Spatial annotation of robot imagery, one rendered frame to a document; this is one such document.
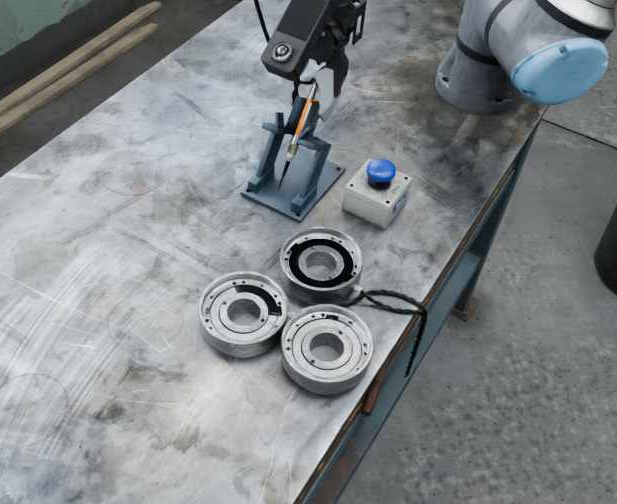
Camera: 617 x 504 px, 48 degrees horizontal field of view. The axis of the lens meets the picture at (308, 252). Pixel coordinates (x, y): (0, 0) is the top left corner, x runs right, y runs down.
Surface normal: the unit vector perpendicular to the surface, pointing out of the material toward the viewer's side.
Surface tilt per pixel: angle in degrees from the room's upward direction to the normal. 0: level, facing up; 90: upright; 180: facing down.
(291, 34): 32
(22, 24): 90
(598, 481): 0
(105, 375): 0
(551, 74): 97
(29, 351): 0
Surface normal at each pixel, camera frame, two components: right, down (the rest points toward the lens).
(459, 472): 0.05, -0.64
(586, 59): 0.19, 0.83
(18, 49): 0.85, 0.43
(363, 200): -0.53, 0.63
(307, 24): -0.22, -0.21
